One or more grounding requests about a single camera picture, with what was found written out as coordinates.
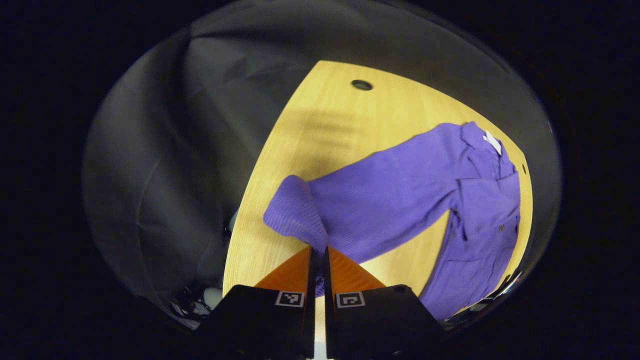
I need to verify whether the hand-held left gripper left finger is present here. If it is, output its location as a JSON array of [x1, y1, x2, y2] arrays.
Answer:
[[197, 245, 318, 360]]

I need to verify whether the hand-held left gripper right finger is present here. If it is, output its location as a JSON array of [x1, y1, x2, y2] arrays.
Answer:
[[322, 245, 446, 360]]

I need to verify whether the purple jacket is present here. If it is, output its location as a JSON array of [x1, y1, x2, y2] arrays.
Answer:
[[263, 121, 522, 321]]

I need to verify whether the white rounded object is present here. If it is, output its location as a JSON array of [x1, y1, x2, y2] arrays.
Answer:
[[202, 286, 224, 310]]

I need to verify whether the black backdrop cloth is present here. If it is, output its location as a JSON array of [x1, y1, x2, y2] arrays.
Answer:
[[82, 0, 563, 321]]

